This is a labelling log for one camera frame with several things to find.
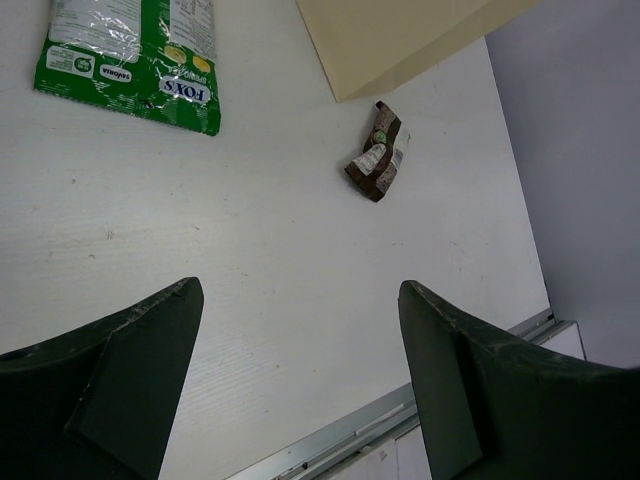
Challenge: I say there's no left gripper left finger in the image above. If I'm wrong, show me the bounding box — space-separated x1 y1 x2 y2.
1 277 204 479

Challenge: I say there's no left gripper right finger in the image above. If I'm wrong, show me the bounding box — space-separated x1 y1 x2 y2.
398 280 639 479

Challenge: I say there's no green Fox's candy bag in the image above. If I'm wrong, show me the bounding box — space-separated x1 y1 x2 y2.
34 0 222 136

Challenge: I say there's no brown paper bag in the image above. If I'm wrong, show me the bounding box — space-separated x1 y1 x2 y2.
297 0 536 103

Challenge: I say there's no brown chocolate bar right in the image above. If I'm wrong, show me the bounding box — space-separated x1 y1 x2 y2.
345 101 411 202

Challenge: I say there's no aluminium front rail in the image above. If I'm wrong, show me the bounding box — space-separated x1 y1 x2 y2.
239 312 556 480

